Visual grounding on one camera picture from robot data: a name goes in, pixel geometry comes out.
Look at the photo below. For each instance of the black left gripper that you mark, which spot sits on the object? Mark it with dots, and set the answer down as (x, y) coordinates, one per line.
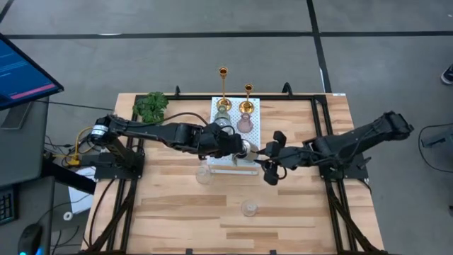
(221, 143)

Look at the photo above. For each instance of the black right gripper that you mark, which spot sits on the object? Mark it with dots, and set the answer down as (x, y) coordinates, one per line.
(290, 157)

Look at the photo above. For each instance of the small greenish glass candle holder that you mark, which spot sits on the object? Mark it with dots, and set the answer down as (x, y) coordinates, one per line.
(222, 120)

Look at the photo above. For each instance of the pink ribbed glass candle holder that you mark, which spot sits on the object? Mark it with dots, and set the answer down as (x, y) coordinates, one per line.
(245, 124)

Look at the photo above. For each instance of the clear ribbed glass candle holder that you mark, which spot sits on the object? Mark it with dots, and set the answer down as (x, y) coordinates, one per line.
(204, 175)
(249, 209)

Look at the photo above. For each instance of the tall gold candlestick holder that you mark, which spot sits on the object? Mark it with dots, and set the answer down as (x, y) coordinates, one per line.
(223, 104)

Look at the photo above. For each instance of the short gold candlestick holder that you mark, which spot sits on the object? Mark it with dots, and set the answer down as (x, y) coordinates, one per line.
(246, 107)

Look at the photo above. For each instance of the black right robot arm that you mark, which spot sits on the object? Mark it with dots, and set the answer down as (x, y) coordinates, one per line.
(354, 136)

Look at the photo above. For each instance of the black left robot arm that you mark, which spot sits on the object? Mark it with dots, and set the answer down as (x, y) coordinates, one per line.
(170, 132)

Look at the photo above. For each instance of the white perforated metal shelf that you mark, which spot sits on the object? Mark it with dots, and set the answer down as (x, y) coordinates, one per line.
(255, 136)

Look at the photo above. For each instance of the green potted plant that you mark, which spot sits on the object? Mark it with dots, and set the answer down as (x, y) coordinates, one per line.
(151, 106)

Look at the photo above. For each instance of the white paper sheet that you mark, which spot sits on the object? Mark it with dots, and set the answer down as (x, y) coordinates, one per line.
(79, 198)

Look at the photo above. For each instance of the white tape roll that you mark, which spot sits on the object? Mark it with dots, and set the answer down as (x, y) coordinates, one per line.
(65, 216)

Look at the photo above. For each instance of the person's shoe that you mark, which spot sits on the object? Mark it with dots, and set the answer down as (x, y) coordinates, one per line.
(448, 75)

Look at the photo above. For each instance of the grey desk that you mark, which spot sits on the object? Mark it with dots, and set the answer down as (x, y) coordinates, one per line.
(24, 152)

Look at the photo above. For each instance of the monitor with blue screen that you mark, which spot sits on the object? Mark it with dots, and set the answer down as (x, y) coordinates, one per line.
(21, 74)

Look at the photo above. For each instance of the black computer mouse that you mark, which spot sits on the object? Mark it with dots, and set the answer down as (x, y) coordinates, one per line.
(30, 241)

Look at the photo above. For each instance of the black keyboard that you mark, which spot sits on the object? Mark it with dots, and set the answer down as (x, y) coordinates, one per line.
(7, 207)

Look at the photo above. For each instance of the black aluminium table frame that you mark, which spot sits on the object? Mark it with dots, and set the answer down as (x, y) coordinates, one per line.
(283, 96)

